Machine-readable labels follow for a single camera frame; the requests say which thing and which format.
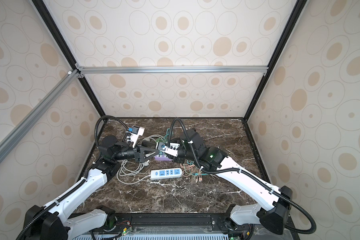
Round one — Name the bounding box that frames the light green charger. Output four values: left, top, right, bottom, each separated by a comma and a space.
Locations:
157, 142, 167, 152

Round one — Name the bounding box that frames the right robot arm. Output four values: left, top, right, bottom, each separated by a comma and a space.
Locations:
170, 129, 317, 235

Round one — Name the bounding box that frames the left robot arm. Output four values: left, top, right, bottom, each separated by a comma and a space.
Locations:
17, 136, 159, 240

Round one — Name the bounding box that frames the purple power strip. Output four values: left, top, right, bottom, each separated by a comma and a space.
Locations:
154, 154, 172, 162

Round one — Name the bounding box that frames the white blue power strip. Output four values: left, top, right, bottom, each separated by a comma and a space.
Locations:
150, 168, 183, 180

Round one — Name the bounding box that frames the pink usb cable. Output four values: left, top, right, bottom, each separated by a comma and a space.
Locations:
179, 163, 203, 184

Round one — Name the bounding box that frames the white strip grey cord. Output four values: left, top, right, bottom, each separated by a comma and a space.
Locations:
116, 158, 152, 185

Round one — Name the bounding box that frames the horizontal aluminium rail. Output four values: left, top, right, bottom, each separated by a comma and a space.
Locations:
79, 66, 268, 74

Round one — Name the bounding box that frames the left aluminium rail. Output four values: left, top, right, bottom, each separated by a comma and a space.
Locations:
0, 70, 79, 164

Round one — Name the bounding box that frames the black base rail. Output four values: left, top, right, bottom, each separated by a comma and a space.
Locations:
68, 212, 301, 240

